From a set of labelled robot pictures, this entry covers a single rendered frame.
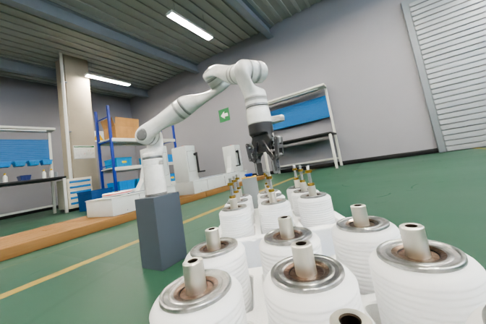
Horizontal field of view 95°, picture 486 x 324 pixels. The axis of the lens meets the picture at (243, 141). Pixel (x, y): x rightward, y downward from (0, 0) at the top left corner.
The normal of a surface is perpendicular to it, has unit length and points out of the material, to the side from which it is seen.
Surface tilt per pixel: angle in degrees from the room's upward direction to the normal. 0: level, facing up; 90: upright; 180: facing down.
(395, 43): 90
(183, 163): 90
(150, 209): 90
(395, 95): 90
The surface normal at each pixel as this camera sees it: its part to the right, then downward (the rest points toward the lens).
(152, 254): -0.53, 0.00
